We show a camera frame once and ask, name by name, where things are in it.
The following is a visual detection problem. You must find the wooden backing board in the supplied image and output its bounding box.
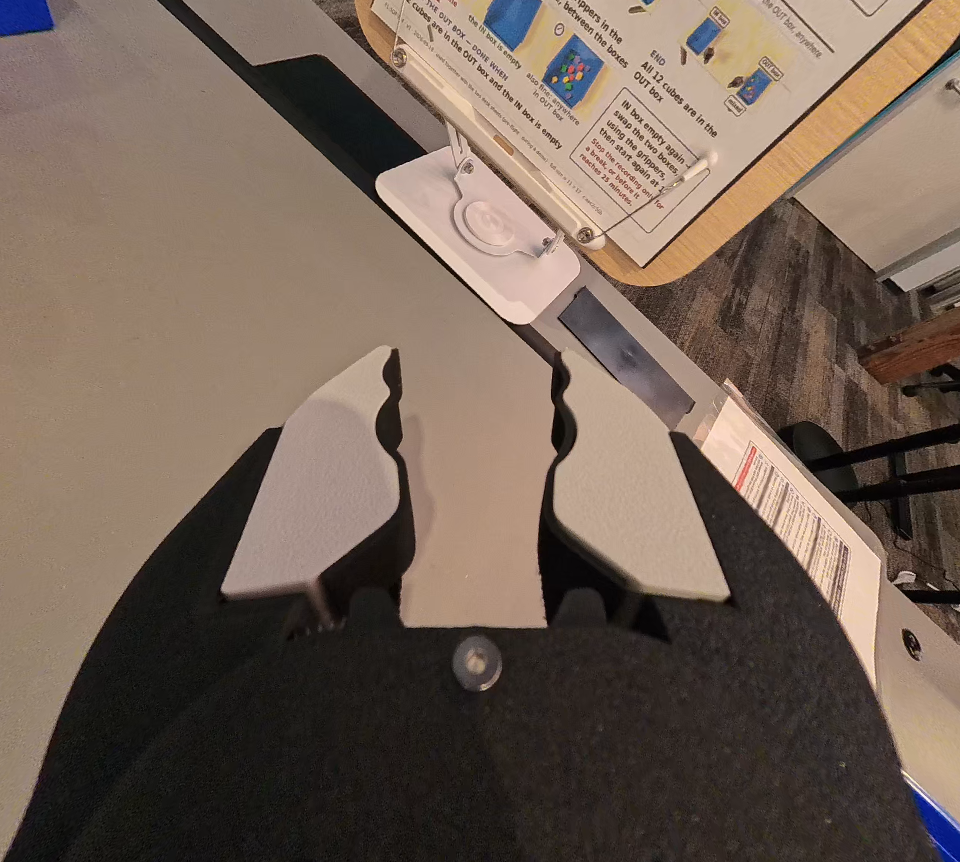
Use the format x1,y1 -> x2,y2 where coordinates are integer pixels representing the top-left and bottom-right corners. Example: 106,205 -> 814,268
352,0 -> 960,288

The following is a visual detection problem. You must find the black desk frame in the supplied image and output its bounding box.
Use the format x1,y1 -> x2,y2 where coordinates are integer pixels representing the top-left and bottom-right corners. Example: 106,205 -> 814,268
776,363 -> 960,604

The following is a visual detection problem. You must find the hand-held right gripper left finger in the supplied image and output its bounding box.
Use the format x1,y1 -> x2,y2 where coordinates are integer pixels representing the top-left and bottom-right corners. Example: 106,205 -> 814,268
219,345 -> 417,631

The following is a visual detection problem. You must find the laminated paper sheet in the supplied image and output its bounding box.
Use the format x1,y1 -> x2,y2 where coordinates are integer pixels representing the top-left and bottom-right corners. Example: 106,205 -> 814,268
701,378 -> 882,687

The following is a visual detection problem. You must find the black desk flap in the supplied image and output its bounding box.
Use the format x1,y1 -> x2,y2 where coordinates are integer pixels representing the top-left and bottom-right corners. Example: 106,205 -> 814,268
255,54 -> 425,177
558,288 -> 695,428

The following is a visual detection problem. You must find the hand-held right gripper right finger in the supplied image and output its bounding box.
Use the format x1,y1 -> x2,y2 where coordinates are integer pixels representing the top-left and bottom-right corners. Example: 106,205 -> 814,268
540,350 -> 732,629

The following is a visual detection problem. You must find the white cabinet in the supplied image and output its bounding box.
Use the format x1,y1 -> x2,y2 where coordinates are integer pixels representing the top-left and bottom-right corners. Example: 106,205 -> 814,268
791,48 -> 960,293

